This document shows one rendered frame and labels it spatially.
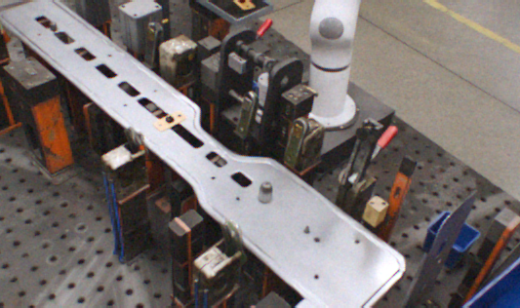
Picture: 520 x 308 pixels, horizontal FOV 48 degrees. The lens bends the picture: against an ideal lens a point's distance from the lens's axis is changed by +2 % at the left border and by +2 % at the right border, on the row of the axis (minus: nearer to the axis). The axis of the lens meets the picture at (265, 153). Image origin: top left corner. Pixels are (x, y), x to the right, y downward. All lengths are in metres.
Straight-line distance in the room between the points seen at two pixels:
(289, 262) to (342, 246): 0.12
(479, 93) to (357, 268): 2.45
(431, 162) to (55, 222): 1.15
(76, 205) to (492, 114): 2.39
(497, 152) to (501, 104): 0.42
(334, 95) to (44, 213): 0.89
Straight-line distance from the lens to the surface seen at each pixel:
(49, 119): 1.65
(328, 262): 1.19
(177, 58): 1.56
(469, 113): 3.36
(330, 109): 1.76
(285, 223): 1.24
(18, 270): 1.60
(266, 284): 1.38
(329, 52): 1.63
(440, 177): 1.87
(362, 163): 1.22
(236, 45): 1.41
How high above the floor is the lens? 1.96
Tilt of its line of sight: 44 degrees down
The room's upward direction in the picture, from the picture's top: 6 degrees clockwise
